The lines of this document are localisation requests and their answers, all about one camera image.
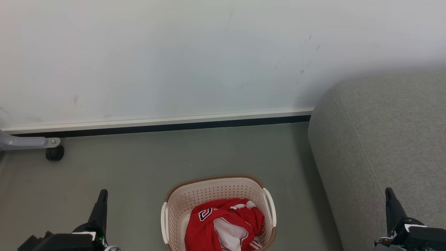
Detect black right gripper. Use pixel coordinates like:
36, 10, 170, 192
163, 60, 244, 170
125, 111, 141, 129
375, 188, 446, 251

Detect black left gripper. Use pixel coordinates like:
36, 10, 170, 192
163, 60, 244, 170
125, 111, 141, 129
17, 189, 108, 251

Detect red numbered sports jersey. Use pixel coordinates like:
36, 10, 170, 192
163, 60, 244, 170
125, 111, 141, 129
184, 205, 260, 251

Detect red white-trimmed sports shorts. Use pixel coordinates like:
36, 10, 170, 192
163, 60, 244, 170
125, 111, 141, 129
223, 198, 265, 236

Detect grey fabric sofa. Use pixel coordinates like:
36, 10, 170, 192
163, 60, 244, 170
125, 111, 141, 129
308, 68, 446, 251

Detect black caster wheel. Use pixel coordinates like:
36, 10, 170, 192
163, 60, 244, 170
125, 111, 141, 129
46, 145, 65, 161

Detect grey metal furniture leg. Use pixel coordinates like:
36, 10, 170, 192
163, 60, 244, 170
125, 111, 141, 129
0, 129, 61, 151

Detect white and black baseboard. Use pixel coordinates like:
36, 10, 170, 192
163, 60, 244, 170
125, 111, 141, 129
0, 108, 314, 138

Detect cream perforated laundry basket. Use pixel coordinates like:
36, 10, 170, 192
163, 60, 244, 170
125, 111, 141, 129
161, 174, 277, 251

